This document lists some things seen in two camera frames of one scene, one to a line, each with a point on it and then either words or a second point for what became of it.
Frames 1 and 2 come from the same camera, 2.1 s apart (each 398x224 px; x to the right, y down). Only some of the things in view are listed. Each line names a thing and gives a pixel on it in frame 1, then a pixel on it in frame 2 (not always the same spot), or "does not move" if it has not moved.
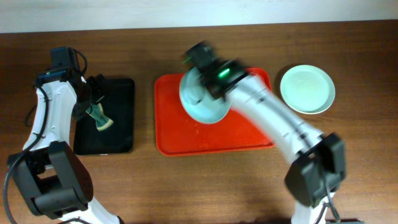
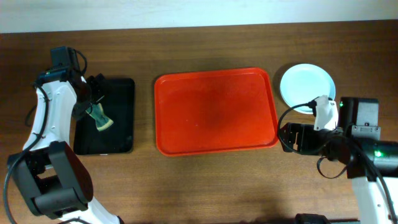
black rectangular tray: x=119 y=138 does not move
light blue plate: x=198 y=101 -> x=301 y=83
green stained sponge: x=96 y=111 does not move
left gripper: x=99 y=84 does not move
